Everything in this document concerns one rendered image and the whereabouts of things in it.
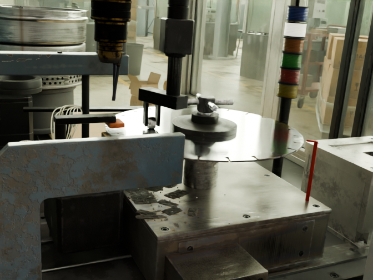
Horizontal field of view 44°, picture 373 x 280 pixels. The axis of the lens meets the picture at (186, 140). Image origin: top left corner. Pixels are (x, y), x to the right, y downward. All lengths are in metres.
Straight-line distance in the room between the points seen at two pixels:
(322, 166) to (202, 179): 0.26
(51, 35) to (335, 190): 0.83
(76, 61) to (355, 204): 0.57
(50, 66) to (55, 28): 0.43
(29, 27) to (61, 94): 0.21
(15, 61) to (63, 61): 0.08
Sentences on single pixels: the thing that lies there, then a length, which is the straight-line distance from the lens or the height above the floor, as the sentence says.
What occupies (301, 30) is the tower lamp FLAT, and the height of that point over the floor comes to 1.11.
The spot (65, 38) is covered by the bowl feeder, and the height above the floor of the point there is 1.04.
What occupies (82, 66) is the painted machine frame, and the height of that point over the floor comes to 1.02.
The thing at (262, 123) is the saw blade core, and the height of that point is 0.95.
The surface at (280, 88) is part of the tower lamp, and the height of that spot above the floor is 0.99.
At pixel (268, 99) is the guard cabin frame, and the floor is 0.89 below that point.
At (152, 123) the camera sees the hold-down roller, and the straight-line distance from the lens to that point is 0.75.
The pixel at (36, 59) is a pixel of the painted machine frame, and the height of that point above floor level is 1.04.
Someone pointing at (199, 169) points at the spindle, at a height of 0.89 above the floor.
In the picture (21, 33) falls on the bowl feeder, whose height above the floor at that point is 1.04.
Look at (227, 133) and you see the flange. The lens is 0.74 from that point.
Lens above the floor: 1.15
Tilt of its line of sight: 17 degrees down
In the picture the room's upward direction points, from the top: 4 degrees clockwise
